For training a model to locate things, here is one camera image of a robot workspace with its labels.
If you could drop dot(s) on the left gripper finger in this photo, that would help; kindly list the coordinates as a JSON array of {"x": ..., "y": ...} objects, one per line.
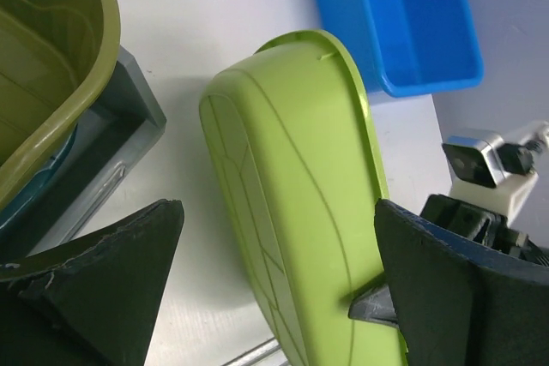
[{"x": 93, "y": 300}]

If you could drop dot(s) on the grey tray under basket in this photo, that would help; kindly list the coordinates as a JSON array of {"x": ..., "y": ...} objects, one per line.
[{"x": 109, "y": 138}]

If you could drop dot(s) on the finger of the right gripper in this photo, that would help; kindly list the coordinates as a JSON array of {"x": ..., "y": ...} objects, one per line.
[{"x": 374, "y": 305}]

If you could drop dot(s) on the olive green slotted basket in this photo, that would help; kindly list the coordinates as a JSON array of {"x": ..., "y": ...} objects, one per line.
[{"x": 56, "y": 58}]

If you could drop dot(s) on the blue plastic tub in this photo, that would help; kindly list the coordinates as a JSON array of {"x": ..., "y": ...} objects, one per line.
[{"x": 408, "y": 48}]

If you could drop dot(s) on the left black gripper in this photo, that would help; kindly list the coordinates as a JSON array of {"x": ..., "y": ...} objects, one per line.
[{"x": 460, "y": 302}]

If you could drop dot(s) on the lime green shallow tub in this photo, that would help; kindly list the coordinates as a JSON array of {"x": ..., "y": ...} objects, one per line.
[{"x": 295, "y": 151}]

